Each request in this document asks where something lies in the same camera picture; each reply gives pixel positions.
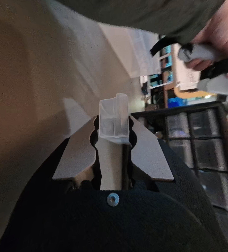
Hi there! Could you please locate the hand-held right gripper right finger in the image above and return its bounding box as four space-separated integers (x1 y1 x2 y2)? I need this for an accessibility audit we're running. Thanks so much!
128 115 175 182

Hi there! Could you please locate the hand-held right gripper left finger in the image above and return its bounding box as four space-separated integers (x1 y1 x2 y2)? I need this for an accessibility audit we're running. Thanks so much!
53 115 102 186

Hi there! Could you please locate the black drawer cabinet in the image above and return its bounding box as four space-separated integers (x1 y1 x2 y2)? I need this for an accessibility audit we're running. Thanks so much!
131 102 228 213

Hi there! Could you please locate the small clear plastic drawer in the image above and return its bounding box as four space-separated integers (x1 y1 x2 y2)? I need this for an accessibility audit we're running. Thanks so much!
99 93 130 143

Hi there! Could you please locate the large clear plastic bin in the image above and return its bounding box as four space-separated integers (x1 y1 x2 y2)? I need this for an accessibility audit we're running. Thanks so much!
124 28 162 78

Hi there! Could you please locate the set of clear cabinet drawers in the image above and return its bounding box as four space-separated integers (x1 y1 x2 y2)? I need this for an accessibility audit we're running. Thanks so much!
166 109 228 210

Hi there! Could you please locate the person's left hand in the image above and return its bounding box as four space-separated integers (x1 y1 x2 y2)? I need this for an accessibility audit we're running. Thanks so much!
185 2 228 79

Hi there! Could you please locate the blue storage bin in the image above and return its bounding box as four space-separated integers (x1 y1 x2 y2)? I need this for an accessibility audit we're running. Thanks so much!
168 97 187 109

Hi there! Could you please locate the person's dark green shirt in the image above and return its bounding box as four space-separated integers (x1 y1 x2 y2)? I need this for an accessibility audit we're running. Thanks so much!
57 0 227 44

